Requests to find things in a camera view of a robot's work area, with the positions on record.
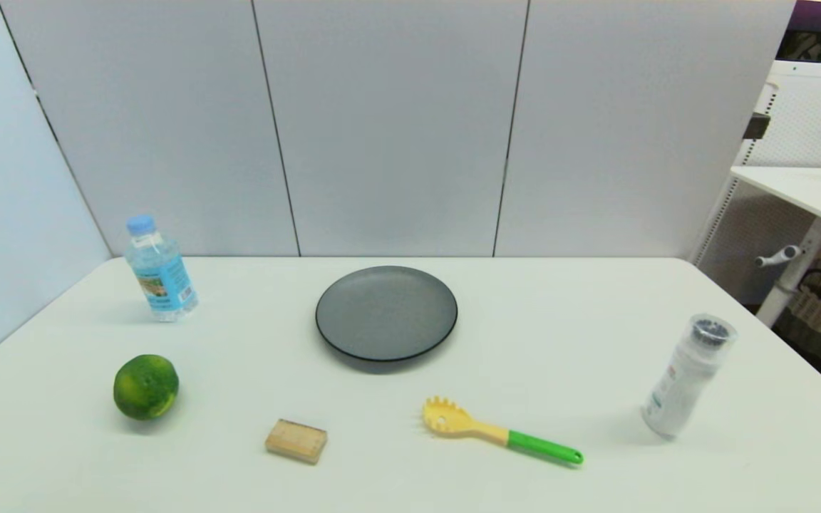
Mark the clear soda water bottle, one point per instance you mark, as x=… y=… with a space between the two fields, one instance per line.
x=162 y=281

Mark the dark grey round plate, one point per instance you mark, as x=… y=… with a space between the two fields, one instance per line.
x=385 y=313

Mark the small wooden block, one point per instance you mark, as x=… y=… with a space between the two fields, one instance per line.
x=296 y=441

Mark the green round citrus fruit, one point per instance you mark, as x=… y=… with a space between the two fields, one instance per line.
x=145 y=387

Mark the white grinder bottle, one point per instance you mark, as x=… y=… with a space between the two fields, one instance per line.
x=685 y=385

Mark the black clip on pegboard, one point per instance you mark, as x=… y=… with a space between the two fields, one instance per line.
x=756 y=127

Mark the white side table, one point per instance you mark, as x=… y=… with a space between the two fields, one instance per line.
x=802 y=189

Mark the white pegboard panel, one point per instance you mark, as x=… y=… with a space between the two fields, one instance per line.
x=813 y=114

